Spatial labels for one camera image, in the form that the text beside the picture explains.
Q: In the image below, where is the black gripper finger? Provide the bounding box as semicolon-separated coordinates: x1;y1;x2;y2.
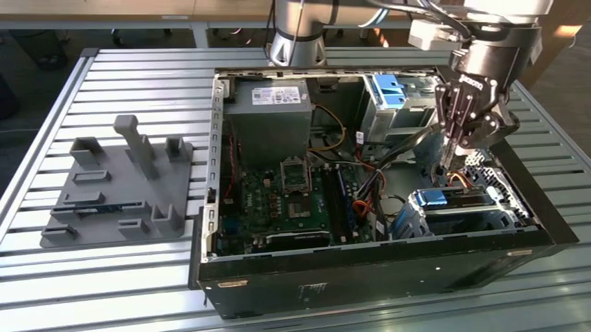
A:
455;103;522;150
433;82;478;167

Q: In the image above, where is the silver metal drive cage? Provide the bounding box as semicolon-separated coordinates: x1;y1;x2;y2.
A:
362;73;458;147

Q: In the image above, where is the small blue circuit card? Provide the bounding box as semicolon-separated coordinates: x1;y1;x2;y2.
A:
74;205;123;214

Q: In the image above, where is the square chipset heatsink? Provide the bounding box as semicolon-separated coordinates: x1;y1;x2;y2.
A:
287;201;311;219

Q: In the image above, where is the black orange wire bundle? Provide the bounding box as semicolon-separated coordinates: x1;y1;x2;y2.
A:
353;165;389;208

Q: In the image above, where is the orange cable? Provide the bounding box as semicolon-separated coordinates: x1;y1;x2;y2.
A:
353;199;371;223

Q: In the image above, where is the black graphics card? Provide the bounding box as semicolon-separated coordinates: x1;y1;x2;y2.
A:
254;230;333;248

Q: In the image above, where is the disk bay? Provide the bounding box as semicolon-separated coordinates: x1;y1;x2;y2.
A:
391;185;542;240

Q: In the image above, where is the black flat cable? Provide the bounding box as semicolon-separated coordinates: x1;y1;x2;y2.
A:
374;119;451;171

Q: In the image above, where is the blue plastic drive carrier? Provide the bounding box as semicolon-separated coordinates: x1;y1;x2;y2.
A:
371;73;409;110

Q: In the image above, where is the black RAM slot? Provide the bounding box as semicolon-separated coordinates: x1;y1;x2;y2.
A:
322;164;349;243

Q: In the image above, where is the grey parts rack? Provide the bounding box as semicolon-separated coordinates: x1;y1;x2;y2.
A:
40;115;195;249

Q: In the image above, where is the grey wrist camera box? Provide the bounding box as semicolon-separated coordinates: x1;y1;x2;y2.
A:
407;18;459;51

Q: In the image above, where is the orange yellow disk wire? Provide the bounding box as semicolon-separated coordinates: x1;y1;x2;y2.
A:
445;171;473;192

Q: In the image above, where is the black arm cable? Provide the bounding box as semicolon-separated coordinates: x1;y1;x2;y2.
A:
367;0;474;39

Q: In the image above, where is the black open PC case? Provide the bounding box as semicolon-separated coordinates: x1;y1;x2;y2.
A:
189;64;581;321

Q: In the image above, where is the white desk frame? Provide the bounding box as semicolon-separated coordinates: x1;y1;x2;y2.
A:
0;12;417;48

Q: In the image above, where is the grey power supply unit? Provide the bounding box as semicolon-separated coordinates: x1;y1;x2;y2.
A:
225;79;317;171

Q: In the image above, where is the green motherboard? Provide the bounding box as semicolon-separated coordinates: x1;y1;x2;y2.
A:
217;161;386;257

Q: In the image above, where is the hard disk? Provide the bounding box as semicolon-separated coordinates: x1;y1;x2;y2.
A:
413;185;494;209

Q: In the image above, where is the CPU socket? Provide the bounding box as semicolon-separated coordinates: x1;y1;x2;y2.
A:
279;157;314;193

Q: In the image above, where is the blue RAM slot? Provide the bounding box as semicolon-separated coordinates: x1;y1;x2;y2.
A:
337;165;358;228

